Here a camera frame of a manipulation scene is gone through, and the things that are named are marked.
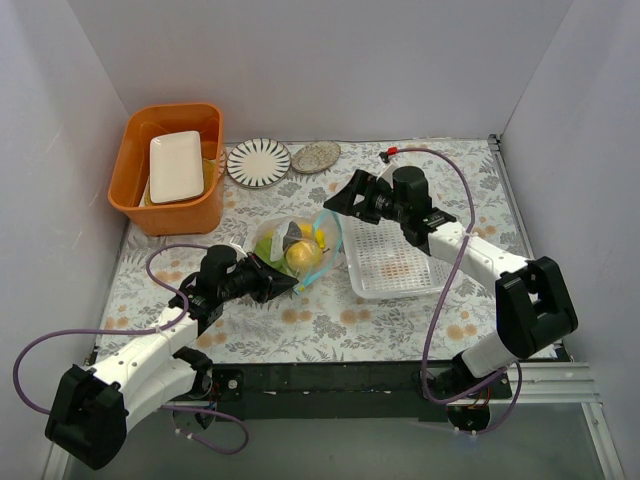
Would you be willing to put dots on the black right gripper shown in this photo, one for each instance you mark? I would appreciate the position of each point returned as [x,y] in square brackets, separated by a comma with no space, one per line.
[368,198]

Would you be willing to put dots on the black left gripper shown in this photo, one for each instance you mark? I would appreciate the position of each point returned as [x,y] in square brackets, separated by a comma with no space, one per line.
[260,279]

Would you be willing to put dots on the green toy pepper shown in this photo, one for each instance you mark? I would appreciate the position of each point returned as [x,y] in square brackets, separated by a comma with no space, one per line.
[263,249]

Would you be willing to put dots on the yellow toy lemon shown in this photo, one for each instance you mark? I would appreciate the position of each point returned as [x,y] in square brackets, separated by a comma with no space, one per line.
[303,256]

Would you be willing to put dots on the clear zip top bag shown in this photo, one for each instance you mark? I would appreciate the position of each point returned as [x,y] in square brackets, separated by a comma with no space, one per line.
[327,221]

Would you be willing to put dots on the dark purple toy mangosteen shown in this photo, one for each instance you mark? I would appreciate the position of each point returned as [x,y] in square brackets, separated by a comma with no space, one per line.
[293,235]

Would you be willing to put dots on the yellow toy banana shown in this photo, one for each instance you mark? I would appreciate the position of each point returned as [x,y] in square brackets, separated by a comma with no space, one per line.
[310,233]

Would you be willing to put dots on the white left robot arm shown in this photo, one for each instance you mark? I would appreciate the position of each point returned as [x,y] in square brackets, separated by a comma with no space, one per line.
[95,407]

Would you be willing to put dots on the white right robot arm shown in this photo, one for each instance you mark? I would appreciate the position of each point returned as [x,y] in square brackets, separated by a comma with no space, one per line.
[533,305]

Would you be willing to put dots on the speckled grey stone plate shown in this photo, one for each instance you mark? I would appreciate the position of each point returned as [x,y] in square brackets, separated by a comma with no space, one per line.
[316,157]

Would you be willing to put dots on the white plastic perforated basket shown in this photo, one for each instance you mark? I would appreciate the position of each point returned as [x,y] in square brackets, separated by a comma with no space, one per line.
[383,265]

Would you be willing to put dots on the black white striped plate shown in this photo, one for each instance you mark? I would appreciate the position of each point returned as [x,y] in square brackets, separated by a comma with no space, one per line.
[258,163]

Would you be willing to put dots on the orange plastic tub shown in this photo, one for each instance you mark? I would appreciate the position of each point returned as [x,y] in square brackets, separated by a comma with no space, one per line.
[129,187]

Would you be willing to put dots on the white rectangular dish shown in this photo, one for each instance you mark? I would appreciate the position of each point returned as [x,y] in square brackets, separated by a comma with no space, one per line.
[175,167]

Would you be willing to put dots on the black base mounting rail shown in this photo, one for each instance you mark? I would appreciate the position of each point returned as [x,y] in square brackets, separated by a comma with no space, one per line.
[353,390]

